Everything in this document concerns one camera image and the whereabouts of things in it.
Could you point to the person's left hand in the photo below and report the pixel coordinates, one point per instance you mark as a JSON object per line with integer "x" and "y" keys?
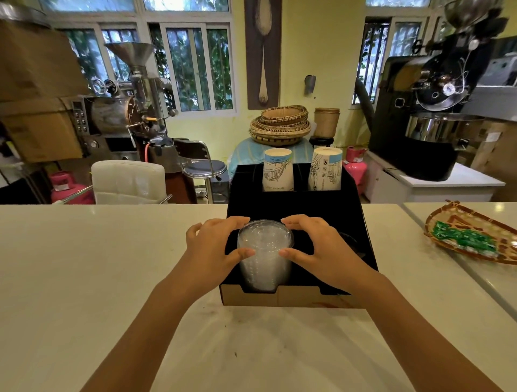
{"x": 206, "y": 258}

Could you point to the stack of black lids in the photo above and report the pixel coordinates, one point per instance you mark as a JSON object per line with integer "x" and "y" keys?
{"x": 355, "y": 244}

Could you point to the black round stand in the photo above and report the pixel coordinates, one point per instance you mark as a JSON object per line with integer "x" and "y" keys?
{"x": 321, "y": 141}

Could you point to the person's right forearm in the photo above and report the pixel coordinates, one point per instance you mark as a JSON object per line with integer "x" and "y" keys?
{"x": 420, "y": 347}

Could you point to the grey wall scoop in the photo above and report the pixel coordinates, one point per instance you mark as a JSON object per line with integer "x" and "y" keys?
{"x": 309, "y": 84}

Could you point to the paper cup stack boat print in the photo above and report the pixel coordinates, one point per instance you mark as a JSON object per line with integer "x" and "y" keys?
{"x": 278, "y": 171}

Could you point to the brown spoon wall picture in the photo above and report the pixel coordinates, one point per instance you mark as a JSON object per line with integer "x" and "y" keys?
{"x": 263, "y": 52}

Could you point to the blue cloth covered table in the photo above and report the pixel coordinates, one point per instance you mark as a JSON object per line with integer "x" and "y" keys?
{"x": 246, "y": 155}

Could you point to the white framed window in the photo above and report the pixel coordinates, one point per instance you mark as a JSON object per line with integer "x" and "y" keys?
{"x": 190, "y": 68}

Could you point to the metal stool with backrest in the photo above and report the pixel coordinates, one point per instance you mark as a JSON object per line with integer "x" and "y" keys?
{"x": 206, "y": 169}

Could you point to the black coffee roaster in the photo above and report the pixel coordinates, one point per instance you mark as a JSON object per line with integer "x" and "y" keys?
{"x": 416, "y": 153}

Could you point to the paper cup stack building print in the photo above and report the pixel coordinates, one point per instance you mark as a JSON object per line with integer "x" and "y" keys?
{"x": 325, "y": 169}

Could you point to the large brown cardboard box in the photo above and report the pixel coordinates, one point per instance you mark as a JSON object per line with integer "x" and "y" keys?
{"x": 36, "y": 80}

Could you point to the woven bamboo tray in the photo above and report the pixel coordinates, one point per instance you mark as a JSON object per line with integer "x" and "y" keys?
{"x": 505, "y": 242}

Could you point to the pink gas cylinder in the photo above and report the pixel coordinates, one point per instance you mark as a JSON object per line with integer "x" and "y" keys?
{"x": 66, "y": 187}
{"x": 357, "y": 167}

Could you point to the silver coffee roaster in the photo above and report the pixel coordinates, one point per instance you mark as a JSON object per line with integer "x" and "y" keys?
{"x": 129, "y": 105}

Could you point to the white cabinet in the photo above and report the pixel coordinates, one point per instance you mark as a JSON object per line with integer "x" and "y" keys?
{"x": 444, "y": 190}

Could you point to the stack of woven baskets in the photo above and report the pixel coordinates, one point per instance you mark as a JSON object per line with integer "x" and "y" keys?
{"x": 280, "y": 127}

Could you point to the window with black grille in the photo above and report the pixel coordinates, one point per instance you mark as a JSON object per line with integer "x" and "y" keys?
{"x": 375, "y": 52}

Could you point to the black cardboard organizer box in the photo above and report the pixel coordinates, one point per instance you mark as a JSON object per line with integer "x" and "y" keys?
{"x": 299, "y": 202}

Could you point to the person's left forearm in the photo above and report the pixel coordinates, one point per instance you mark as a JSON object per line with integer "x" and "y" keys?
{"x": 141, "y": 347}

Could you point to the person's right hand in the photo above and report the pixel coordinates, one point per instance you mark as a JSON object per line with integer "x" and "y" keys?
{"x": 335, "y": 262}

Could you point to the white padded chair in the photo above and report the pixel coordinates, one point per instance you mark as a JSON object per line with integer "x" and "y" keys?
{"x": 129, "y": 181}

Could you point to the pile of green packets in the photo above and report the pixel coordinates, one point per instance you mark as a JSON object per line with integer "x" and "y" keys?
{"x": 464, "y": 238}

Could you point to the stack of transparent lids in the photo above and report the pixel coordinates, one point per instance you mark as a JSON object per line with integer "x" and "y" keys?
{"x": 264, "y": 246}

